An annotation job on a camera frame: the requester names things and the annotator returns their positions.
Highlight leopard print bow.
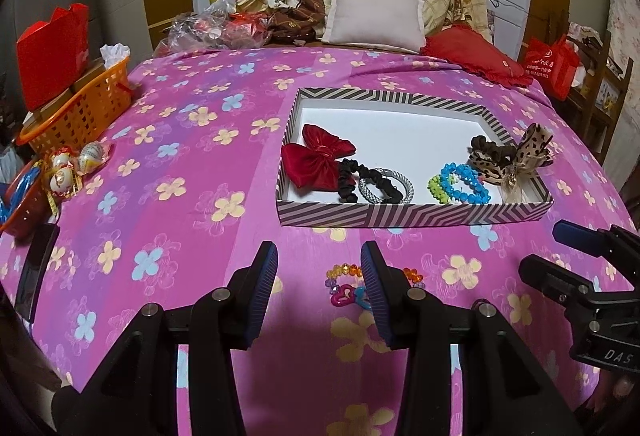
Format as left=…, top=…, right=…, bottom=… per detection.
left=468, top=124, right=553, bottom=203

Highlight blue flower bead bracelet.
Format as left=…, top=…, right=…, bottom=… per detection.
left=439, top=161, right=493, bottom=206

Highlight green flower bead bracelet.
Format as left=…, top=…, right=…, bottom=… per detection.
left=426, top=173, right=454, bottom=206

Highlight colourful bead bracelet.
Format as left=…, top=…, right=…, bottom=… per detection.
left=324, top=263, right=426, bottom=309

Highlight black scrunchie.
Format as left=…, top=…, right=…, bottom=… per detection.
left=337, top=159, right=405, bottom=204

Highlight silver grey braided bracelet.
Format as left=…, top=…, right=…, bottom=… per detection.
left=357, top=167, right=416, bottom=206

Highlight red satin bow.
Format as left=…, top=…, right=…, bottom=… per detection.
left=281, top=124, right=356, bottom=192

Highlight wooden shelf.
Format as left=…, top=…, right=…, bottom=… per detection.
left=568, top=32, right=634, bottom=165

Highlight black tablet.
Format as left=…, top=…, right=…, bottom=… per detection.
left=14, top=223, right=60, bottom=324

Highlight red shopping bag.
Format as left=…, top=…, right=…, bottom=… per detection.
left=524, top=35, right=580, bottom=101

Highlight red small basket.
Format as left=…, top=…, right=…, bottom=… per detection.
left=1, top=162, right=51, bottom=240

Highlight pink floral bedspread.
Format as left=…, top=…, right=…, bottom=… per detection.
left=35, top=48, right=630, bottom=435

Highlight painted egg ornaments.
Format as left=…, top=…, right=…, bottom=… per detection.
left=43, top=141, right=112, bottom=213

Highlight red cushion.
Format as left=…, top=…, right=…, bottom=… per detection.
left=420, top=24, right=533, bottom=88

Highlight striped shallow cardboard box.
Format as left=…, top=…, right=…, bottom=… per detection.
left=276, top=88, right=553, bottom=229

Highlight orange plastic basket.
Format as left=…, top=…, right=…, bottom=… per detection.
left=15, top=56, right=134, bottom=156

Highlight white tissue paper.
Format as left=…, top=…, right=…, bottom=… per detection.
left=100, top=44, right=130, bottom=70

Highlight white small pillow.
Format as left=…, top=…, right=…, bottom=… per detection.
left=322, top=0, right=425, bottom=53

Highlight red gift bag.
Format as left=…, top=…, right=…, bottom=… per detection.
left=16, top=3, right=89, bottom=112

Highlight clear plastic bag clutter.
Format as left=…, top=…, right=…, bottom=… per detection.
left=153, top=0, right=271, bottom=58

